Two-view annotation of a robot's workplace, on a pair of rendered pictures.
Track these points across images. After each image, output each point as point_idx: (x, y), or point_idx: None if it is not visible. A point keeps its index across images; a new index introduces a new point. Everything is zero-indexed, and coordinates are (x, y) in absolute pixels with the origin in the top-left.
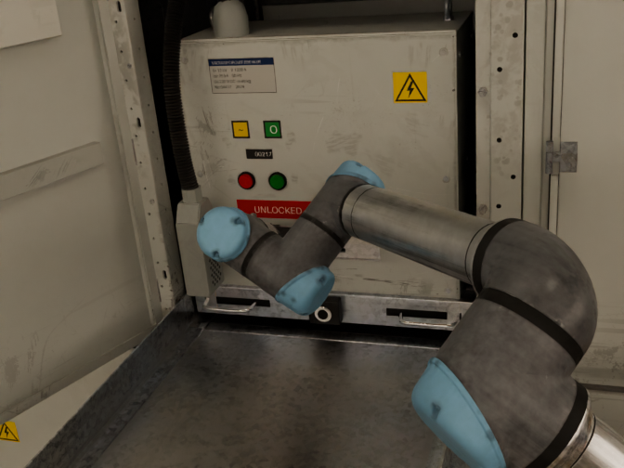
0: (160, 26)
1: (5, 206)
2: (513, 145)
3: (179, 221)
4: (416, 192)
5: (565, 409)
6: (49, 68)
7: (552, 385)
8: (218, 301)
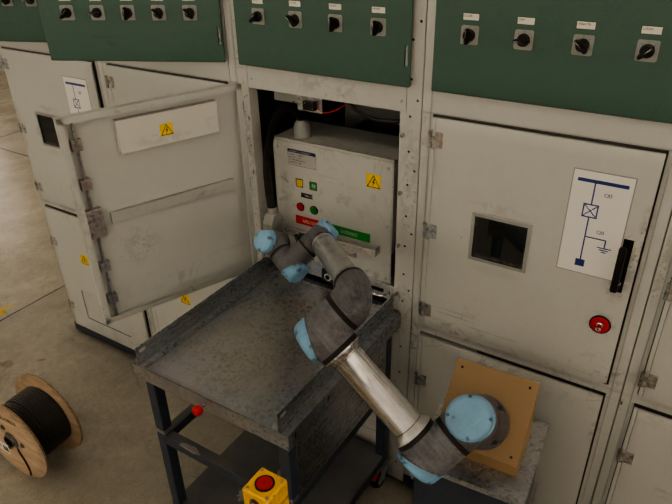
0: None
1: (185, 205)
2: (412, 220)
3: (264, 222)
4: (373, 229)
5: (339, 343)
6: (213, 144)
7: (338, 334)
8: None
